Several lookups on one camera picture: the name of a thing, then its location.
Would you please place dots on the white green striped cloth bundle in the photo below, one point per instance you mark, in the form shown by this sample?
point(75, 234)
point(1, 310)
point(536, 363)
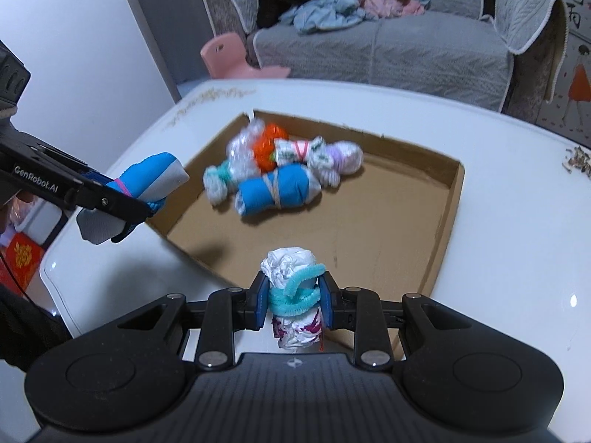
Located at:
point(291, 150)

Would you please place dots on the blue sock bundle pink band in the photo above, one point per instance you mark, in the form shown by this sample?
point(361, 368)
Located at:
point(159, 170)

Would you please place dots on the pink clothes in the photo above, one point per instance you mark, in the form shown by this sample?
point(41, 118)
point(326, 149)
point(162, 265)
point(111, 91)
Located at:
point(392, 7)

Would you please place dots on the red paper packet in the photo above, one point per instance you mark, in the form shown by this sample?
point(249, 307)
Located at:
point(21, 258)

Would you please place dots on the pink plastic stool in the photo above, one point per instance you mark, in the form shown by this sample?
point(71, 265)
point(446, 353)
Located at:
point(226, 55)

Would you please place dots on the person's dark clothing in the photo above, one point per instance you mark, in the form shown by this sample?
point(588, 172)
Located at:
point(27, 327)

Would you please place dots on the orange plastic bag bundle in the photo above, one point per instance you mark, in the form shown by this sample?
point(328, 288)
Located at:
point(267, 147)

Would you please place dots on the blue white sock bundle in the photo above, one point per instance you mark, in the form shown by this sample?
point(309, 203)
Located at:
point(277, 187)

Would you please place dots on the white bundle teal pipe cleaner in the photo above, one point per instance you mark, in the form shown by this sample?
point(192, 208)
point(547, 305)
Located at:
point(288, 263)

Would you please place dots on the grey quilted sofa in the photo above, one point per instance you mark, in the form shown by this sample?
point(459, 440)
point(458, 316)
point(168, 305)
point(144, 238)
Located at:
point(415, 55)

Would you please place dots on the purple white cloth bundle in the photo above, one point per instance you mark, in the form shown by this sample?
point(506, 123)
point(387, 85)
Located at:
point(344, 157)

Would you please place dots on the light blue clothes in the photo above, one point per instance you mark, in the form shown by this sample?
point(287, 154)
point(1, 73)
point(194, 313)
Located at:
point(323, 14)

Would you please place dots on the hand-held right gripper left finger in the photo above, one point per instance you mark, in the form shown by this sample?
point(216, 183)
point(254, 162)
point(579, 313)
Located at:
point(261, 300)

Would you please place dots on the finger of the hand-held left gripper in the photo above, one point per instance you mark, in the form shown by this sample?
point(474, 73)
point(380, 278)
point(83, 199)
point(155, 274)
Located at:
point(111, 203)
point(96, 177)

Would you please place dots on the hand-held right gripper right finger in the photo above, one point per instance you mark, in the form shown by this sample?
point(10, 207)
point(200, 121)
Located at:
point(325, 300)

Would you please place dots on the shallow cardboard box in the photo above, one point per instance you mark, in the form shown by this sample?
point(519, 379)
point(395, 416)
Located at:
point(369, 221)

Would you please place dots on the wall poster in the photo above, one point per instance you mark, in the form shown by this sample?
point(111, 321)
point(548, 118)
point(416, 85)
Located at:
point(577, 83)

